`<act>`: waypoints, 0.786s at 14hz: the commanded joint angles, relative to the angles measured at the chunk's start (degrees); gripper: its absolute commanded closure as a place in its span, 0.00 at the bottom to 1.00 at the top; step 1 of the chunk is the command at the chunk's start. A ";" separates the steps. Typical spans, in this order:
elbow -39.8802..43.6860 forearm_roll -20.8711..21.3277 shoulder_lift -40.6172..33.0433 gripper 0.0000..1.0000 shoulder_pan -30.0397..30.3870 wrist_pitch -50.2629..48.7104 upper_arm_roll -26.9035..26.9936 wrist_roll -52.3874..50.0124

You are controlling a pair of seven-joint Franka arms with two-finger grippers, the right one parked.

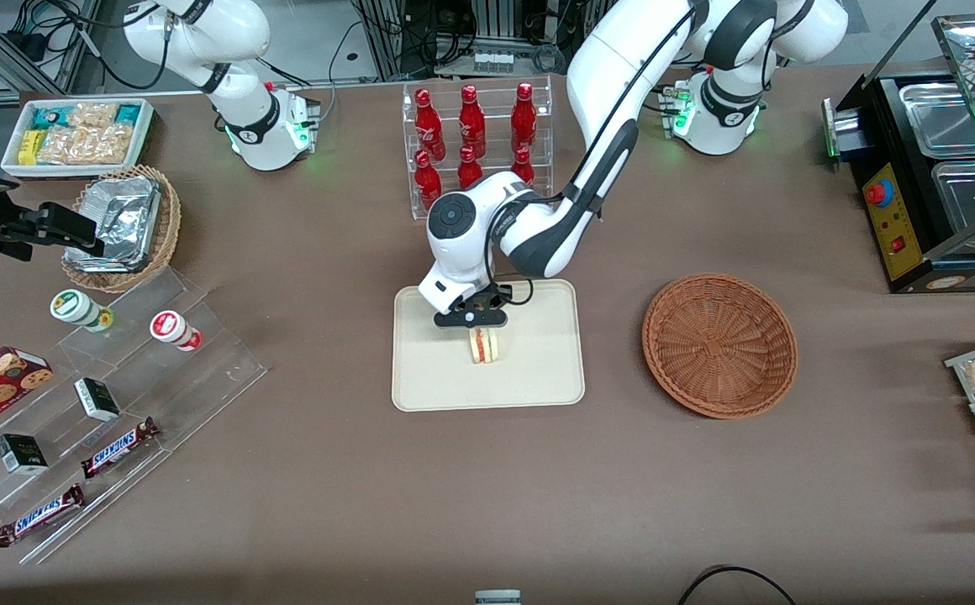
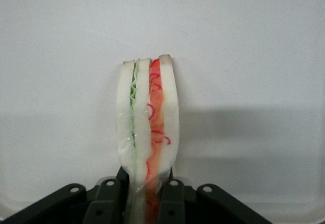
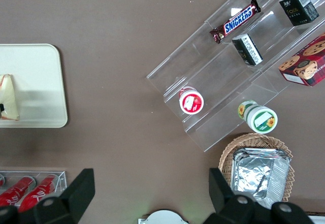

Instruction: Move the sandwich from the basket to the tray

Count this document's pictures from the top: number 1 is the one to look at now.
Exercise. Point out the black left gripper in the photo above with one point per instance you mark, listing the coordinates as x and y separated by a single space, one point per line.
498 297

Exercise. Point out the triangle sandwich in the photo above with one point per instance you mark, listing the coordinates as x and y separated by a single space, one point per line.
486 345

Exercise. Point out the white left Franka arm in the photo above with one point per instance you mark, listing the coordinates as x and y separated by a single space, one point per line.
613 67

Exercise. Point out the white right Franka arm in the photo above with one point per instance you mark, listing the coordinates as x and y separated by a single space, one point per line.
239 92

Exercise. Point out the beige plastic tray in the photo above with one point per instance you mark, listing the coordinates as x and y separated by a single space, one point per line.
529 378

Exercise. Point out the light wicker basket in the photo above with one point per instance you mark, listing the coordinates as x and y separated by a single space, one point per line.
170 218

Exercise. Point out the round brown wicker basket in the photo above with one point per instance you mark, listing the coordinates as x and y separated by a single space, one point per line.
719 349

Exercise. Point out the white rectangular snack bin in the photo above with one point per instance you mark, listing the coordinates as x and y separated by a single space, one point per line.
13 168

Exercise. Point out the silver foil containers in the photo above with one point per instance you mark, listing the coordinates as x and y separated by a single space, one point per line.
118 223

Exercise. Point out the green capped white bottle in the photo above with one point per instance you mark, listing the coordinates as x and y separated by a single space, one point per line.
76 307

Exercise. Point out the yellow snack packet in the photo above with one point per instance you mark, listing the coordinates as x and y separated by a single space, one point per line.
29 148

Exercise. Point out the large clear cracker bag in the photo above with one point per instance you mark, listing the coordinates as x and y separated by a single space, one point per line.
88 145

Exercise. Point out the teal snack packet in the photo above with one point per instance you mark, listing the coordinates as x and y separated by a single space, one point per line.
128 113
48 117

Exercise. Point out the small clear cracker bag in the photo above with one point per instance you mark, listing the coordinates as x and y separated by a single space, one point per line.
92 114

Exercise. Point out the red cola bottle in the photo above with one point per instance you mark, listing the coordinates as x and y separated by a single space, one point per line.
427 183
429 122
524 113
523 166
469 170
472 118

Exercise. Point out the red capped white bottle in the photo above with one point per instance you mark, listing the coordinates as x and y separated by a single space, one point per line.
171 328

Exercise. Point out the small black carton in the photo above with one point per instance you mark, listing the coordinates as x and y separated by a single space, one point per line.
97 399
20 455

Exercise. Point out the black power adapter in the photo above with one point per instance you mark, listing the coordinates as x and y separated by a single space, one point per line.
29 39

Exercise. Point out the clear acrylic tiered display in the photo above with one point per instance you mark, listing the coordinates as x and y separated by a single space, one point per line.
202 370

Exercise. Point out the Snickers chocolate bar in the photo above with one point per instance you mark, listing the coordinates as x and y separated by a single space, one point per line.
40 515
118 448

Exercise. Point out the clear acrylic bottle rack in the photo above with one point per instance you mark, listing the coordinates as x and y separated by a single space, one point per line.
487 97

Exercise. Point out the grey object at table edge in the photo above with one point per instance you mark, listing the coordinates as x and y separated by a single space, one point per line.
498 597

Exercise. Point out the red mushroom stop button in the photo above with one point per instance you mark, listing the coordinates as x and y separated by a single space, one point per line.
878 193

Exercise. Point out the black food warmer appliance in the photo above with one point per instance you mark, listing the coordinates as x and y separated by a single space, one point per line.
895 210

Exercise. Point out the light grey left wrist camera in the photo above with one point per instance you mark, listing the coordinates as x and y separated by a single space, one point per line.
445 292

